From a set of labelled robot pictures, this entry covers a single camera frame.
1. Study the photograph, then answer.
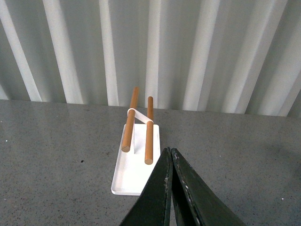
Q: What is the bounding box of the white towel rack stand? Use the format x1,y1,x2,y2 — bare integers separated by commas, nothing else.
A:
111,87,160,195

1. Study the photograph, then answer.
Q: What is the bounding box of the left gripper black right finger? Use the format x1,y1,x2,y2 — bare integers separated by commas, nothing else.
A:
171,148,245,226

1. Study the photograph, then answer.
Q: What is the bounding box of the white pleated curtain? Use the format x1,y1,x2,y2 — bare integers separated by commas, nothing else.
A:
0,0,301,117

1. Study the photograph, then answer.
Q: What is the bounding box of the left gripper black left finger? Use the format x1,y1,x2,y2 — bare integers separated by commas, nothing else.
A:
121,147,173,226

